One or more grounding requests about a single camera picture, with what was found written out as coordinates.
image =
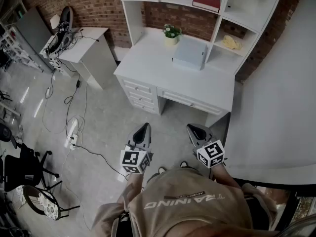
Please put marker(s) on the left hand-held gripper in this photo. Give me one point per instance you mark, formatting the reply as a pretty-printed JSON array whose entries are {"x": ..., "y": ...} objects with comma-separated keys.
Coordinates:
[{"x": 130, "y": 158}]

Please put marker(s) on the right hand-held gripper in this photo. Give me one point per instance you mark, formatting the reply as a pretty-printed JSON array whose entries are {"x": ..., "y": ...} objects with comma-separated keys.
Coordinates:
[{"x": 211, "y": 153}]

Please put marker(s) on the person's left forearm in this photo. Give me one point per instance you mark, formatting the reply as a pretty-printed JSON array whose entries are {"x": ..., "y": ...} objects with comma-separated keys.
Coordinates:
[{"x": 135, "y": 180}]

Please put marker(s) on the person's right forearm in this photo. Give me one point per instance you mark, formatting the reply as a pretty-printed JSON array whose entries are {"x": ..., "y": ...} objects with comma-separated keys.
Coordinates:
[{"x": 224, "y": 176}]

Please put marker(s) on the white drawer with knob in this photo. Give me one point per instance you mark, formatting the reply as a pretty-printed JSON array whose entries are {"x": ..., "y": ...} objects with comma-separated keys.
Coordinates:
[
  {"x": 137, "y": 86},
  {"x": 140, "y": 97},
  {"x": 144, "y": 106}
]

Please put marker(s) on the white wide desk drawer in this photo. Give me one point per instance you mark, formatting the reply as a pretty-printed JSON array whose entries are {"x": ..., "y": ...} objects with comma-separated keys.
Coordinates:
[{"x": 190, "y": 101}]

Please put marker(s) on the person's right shoe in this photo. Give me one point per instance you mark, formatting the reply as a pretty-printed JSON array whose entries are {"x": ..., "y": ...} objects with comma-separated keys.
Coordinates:
[{"x": 184, "y": 165}]

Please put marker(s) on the person's shoe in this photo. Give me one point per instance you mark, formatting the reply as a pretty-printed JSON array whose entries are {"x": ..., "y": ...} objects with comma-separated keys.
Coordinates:
[
  {"x": 184, "y": 165},
  {"x": 161, "y": 170}
]

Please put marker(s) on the person's left shoe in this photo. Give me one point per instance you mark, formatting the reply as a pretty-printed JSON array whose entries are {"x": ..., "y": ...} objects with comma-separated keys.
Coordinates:
[{"x": 161, "y": 170}]

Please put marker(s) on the white square power strip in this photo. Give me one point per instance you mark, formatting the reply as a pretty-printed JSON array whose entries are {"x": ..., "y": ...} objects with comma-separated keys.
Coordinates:
[{"x": 74, "y": 140}]

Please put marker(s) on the person's beige printed t-shirt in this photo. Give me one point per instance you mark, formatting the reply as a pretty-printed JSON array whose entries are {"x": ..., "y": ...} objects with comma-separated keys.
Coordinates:
[{"x": 187, "y": 211}]

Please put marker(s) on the pale grey flat box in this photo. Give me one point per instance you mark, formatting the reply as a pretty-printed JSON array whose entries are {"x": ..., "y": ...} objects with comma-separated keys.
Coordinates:
[{"x": 190, "y": 53}]

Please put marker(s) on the black power adapter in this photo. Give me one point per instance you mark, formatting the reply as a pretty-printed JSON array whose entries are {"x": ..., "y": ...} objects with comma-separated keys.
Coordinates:
[{"x": 78, "y": 84}]

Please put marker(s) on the yellow crumpled cloth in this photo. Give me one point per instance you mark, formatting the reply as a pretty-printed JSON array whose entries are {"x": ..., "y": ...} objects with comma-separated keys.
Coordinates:
[{"x": 232, "y": 43}]

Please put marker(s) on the white slim power strip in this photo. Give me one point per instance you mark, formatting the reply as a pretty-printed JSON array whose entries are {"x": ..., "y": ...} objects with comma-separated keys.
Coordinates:
[{"x": 48, "y": 92}]

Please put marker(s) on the white flower potted plant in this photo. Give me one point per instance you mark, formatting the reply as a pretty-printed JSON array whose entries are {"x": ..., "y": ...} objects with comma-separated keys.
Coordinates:
[{"x": 171, "y": 34}]

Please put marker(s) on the white side table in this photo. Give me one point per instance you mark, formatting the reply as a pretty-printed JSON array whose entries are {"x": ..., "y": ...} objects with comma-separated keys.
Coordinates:
[{"x": 84, "y": 46}]

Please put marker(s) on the round patterned stool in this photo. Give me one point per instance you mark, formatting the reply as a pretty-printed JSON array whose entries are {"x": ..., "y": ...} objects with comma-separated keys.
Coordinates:
[{"x": 48, "y": 205}]

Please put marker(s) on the black office chair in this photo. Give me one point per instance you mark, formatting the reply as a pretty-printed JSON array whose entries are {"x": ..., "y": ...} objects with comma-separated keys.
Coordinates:
[{"x": 22, "y": 169}]

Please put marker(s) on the grey black device bundle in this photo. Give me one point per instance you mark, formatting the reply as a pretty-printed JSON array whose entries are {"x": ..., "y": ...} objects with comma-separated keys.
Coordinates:
[{"x": 64, "y": 37}]

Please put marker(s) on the red hardcover book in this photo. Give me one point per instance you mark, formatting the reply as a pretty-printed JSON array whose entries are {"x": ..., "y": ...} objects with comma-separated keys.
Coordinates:
[{"x": 206, "y": 0}]

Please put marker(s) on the black round device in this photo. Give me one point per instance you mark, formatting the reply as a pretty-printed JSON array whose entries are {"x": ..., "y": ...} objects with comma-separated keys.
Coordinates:
[{"x": 5, "y": 132}]

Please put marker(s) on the white hutch shelf unit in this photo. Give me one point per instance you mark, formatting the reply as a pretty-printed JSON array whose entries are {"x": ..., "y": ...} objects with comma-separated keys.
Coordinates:
[{"x": 244, "y": 6}]

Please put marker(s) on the white small carton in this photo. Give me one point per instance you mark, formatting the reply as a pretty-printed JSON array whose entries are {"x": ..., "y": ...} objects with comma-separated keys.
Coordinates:
[{"x": 55, "y": 21}]

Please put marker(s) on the white metal rack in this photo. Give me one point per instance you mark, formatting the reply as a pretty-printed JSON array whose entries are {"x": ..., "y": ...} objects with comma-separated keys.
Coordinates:
[{"x": 14, "y": 48}]

